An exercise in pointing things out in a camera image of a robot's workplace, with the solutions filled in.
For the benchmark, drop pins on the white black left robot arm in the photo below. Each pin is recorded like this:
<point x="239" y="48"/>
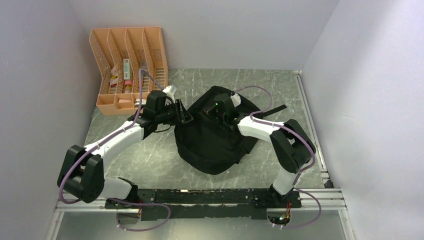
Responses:
<point x="82" y="175"/>

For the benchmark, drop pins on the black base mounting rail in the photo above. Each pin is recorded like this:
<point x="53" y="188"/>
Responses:
<point x="208" y="203"/>

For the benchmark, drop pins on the peach plastic desk organizer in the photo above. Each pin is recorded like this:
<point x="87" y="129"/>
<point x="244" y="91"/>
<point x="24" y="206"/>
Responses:
<point x="145" y="49"/>

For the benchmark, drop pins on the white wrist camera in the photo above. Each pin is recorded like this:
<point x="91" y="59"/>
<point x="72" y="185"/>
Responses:
<point x="170" y="94"/>
<point x="235" y="99"/>

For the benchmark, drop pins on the aluminium side rail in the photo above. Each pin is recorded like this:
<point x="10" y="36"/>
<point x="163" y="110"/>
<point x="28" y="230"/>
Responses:
<point x="324" y="174"/>

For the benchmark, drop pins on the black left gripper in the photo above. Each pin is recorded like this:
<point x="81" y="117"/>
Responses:
<point x="180" y="113"/>

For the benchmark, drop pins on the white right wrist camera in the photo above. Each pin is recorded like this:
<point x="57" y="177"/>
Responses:
<point x="235" y="99"/>

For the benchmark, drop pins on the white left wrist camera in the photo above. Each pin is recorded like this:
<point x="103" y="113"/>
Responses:
<point x="170" y="94"/>

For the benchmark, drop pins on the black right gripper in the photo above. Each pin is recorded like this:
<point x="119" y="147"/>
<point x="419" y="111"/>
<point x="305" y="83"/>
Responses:
<point x="210" y="111"/>

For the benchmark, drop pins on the black student backpack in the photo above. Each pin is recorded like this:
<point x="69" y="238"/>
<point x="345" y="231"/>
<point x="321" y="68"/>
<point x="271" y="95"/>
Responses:
<point x="205" y="144"/>

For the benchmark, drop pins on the tall white pink box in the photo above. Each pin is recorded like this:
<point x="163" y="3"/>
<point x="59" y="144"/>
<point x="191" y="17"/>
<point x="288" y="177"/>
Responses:
<point x="126" y="69"/>

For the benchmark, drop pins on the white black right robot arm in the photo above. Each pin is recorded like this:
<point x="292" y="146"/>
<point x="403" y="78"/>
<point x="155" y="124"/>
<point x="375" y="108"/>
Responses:
<point x="290" y="143"/>

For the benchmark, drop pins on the pink eraser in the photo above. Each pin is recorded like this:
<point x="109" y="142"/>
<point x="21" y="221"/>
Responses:
<point x="124" y="101"/>

